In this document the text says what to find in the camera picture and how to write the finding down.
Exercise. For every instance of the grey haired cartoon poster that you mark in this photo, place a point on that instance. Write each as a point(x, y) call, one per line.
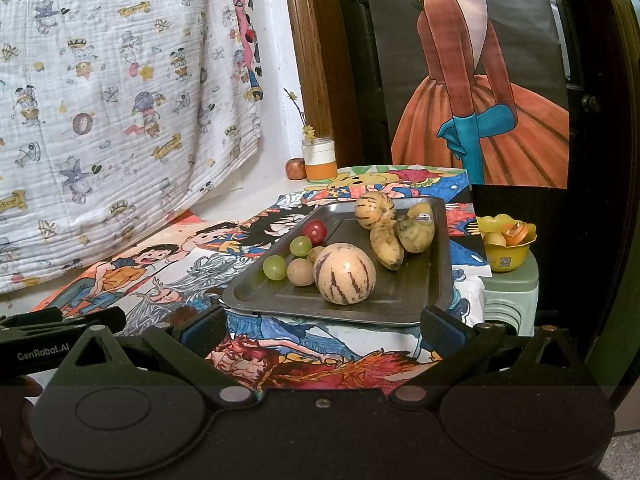
point(200, 280)

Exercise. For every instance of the orange cartoon boys poster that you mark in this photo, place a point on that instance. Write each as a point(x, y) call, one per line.
point(115, 270)

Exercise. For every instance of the brown longan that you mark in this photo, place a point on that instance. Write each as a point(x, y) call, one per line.
point(300, 272)
point(315, 254)

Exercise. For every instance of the person's left hand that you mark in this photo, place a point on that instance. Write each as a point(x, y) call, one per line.
point(15, 430)

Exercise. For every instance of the wooden door frame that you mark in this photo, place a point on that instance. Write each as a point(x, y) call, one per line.
point(310, 60)

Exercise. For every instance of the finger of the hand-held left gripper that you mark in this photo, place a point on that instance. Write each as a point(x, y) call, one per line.
point(95, 319)
point(35, 317)

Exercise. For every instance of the metal tray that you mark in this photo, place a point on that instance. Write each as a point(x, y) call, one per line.
point(400, 300)

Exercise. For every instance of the green grape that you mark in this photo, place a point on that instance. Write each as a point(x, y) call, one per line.
point(300, 246)
point(275, 267)

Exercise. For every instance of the small brown apple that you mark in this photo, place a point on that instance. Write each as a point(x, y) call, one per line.
point(295, 168)

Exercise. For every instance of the colourful cartoon printed cloth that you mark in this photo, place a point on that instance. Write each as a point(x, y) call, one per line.
point(310, 345)

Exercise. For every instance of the twig with yellow flowers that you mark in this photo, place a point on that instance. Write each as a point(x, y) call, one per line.
point(307, 130)

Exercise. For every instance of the yellow speckled banana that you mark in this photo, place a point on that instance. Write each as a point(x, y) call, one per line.
point(387, 245)

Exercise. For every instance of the white and orange jar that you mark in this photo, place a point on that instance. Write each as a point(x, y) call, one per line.
point(319, 162)

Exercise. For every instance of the brass door knob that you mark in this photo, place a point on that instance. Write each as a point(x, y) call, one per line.
point(592, 103)

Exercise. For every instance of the banana with sticker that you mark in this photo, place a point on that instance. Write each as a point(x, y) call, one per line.
point(420, 210)

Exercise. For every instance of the orange dress wall poster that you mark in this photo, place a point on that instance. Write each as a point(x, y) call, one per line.
point(460, 85)

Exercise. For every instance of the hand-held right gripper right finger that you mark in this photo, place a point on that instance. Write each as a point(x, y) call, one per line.
point(445, 330)

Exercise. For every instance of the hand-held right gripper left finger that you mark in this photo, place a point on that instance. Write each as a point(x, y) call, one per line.
point(200, 329)

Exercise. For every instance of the orange peel curl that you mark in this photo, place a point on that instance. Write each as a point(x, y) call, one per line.
point(515, 232)

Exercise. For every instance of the white cartoon printed blanket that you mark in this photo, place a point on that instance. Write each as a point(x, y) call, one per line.
point(125, 110)

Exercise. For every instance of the pink cartoon cloth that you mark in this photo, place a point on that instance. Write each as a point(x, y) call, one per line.
point(247, 35)

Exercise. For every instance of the green plastic stool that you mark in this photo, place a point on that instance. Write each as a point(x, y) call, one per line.
point(510, 300)

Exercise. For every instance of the yellow plastic bowl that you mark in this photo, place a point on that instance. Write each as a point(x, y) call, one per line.
point(507, 257)

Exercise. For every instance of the greenish banana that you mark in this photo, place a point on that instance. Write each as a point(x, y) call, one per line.
point(417, 237)

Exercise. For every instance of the cherry tomato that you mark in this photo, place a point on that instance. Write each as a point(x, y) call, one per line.
point(315, 230)

